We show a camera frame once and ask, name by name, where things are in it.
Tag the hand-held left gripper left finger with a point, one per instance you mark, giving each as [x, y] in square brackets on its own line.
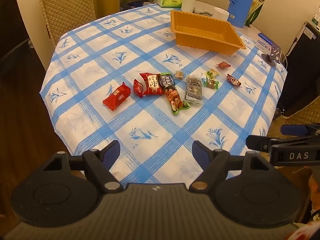
[112, 151]

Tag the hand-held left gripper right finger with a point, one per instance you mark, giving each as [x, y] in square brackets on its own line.
[200, 152]

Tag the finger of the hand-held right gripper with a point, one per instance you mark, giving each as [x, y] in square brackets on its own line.
[295, 130]
[282, 152]

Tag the large square red snack packet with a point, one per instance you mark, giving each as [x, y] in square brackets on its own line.
[117, 97]

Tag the dark peanut snack packet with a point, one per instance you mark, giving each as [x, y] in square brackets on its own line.
[172, 97]

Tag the grey snack packet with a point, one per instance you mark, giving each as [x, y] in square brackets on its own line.
[193, 90]

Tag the green candy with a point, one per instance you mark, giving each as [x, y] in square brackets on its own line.
[211, 83]

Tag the red packet with white label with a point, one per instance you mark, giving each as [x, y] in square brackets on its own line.
[151, 85]

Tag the dark red twisted candy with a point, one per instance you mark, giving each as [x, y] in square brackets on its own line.
[234, 80]

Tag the yellow-green candy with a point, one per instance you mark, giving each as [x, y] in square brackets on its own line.
[212, 73]

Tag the small brown cube candy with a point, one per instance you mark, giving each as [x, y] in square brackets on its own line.
[178, 75]

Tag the small red candy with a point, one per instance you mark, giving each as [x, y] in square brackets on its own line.
[223, 65]

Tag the orange plastic tray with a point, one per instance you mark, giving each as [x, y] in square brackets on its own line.
[200, 30]

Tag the beige quilted chair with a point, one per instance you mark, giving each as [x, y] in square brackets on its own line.
[307, 112]
[67, 10]

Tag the black appliance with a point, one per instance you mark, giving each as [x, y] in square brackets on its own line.
[305, 67]

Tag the metal phone stand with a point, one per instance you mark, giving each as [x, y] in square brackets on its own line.
[273, 53]

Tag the person's printed clothing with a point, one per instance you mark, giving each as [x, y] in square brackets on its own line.
[303, 233]

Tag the blue and white pack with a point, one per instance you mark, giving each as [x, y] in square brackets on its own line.
[265, 41]

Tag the green snack bag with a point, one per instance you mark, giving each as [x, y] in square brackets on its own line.
[255, 8]

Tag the dark bag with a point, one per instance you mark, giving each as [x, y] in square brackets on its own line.
[15, 55]

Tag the white cup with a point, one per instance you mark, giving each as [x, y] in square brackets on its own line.
[221, 13]

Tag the blue thermos jug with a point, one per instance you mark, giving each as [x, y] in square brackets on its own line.
[241, 2]

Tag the grey cloth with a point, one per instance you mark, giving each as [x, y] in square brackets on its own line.
[202, 10]

